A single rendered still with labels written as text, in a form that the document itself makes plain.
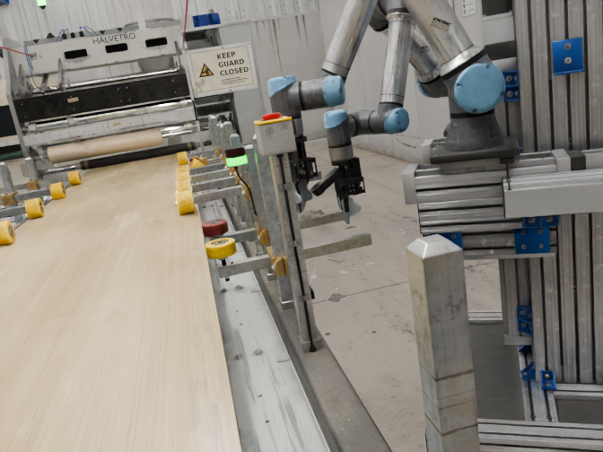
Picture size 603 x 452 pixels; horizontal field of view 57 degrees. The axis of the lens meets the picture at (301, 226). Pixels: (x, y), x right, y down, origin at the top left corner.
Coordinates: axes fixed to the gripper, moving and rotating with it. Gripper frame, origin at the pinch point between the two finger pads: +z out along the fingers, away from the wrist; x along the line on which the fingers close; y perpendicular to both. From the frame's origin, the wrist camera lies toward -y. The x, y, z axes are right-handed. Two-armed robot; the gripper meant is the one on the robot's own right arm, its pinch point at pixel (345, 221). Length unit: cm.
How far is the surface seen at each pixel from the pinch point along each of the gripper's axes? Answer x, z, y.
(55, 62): 278, -88, -124
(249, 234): -1.5, -3.1, -31.8
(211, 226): -3.8, -8.7, -42.7
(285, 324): -40, 12, -30
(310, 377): -68, 12, -30
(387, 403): 18, 83, 10
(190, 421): -106, -9, -51
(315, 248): -26.5, -1.5, -16.5
